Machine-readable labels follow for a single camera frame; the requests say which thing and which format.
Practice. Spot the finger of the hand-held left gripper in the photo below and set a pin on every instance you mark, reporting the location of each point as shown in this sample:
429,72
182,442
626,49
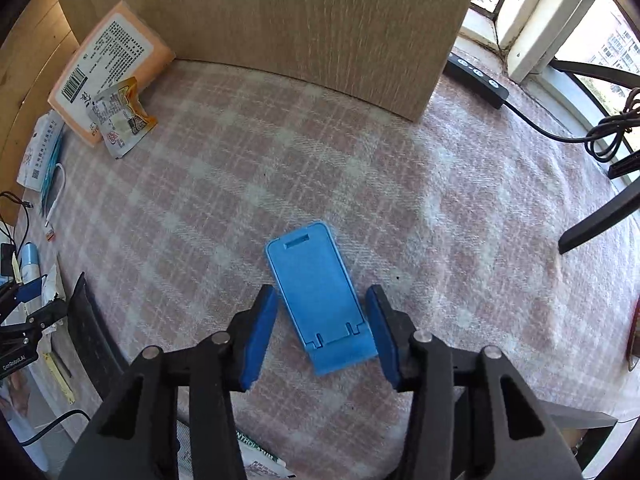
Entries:
42,317
22,291

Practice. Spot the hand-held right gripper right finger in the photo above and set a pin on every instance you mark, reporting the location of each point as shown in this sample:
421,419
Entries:
382,340

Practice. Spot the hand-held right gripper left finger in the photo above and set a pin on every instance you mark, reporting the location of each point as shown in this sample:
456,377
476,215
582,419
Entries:
260,340

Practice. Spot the white torn wrapper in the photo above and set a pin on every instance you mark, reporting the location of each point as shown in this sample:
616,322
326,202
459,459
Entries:
52,290

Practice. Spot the blue phone stand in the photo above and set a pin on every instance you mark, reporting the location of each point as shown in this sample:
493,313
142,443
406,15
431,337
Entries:
315,285

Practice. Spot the yellow label strip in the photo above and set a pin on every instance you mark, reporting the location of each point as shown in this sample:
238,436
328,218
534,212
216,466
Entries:
60,377

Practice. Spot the black mesh box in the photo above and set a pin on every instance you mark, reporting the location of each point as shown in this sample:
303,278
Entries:
95,330

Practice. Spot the green printed box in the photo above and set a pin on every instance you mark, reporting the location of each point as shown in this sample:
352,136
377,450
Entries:
260,460

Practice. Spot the blue packet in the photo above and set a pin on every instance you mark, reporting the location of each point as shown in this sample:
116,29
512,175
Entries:
52,170

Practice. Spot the pink plaid tablecloth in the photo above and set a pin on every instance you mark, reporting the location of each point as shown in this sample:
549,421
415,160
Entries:
425,210

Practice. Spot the white printed box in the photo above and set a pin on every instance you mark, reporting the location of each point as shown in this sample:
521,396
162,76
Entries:
37,155

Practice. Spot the torn snack packet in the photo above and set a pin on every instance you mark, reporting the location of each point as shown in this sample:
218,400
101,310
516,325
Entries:
117,120

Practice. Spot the wooden side panel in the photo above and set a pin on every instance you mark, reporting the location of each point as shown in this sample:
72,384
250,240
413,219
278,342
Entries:
30,60

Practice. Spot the red object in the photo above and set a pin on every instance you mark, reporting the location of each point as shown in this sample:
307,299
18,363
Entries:
634,335

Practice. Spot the orange tissue pack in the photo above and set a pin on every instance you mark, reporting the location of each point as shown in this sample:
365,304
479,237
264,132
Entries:
110,50

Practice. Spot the black power strip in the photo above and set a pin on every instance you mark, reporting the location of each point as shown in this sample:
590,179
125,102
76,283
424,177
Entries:
477,77

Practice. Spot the light wooden board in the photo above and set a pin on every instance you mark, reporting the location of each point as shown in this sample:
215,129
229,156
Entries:
275,25

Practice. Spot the black chair frame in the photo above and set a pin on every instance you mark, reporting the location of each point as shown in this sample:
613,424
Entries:
595,225

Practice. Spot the white window frame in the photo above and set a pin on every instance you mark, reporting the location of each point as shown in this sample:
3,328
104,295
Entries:
530,25

